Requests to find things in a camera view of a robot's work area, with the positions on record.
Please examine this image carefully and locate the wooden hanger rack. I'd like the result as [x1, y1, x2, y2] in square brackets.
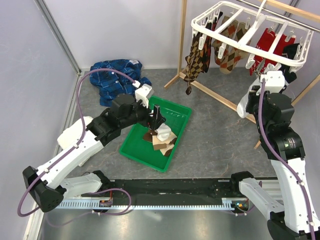
[163, 0, 320, 150]

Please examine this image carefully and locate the blue plaid shirt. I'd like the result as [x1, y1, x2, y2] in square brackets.
[90, 59, 152, 107]

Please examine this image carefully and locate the grey slotted cable duct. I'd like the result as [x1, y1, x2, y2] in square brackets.
[56, 198, 248, 211]

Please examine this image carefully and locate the black white-striped sock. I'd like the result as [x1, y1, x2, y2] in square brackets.
[279, 64, 297, 85]
[281, 43, 301, 60]

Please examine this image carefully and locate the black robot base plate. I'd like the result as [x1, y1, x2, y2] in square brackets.
[93, 170, 254, 203]

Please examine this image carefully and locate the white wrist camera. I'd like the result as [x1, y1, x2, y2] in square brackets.
[259, 70, 286, 94]
[132, 80, 154, 108]

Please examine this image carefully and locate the beige brown striped sock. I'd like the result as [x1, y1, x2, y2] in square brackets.
[142, 129, 161, 145]
[152, 137, 178, 157]

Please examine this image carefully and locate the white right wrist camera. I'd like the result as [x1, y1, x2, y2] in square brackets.
[259, 70, 286, 94]

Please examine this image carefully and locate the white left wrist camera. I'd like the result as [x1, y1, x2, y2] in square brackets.
[132, 80, 154, 108]

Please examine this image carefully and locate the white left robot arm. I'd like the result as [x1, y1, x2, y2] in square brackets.
[22, 94, 166, 213]

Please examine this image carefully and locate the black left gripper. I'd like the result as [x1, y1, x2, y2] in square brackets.
[120, 93, 166, 131]

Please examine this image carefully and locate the white black-striped sock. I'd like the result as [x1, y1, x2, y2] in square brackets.
[236, 78, 262, 119]
[155, 123, 172, 142]

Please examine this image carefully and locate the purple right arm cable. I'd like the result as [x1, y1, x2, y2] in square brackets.
[257, 79, 316, 240]

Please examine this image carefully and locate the tan orange argyle sock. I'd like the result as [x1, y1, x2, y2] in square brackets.
[227, 22, 249, 74]
[212, 20, 239, 74]

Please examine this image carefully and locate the white sock drying hanger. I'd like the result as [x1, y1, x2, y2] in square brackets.
[191, 0, 320, 70]

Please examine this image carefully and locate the brown yellow argyle sock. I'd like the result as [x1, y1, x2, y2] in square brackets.
[184, 32, 203, 83]
[183, 41, 204, 95]

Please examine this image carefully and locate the red patterned sock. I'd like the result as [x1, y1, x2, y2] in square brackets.
[260, 29, 296, 73]
[249, 28, 276, 76]

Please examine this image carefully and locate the green plastic tray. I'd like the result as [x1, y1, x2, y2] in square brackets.
[119, 96, 192, 172]

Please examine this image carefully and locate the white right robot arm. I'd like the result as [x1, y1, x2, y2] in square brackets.
[229, 84, 320, 240]

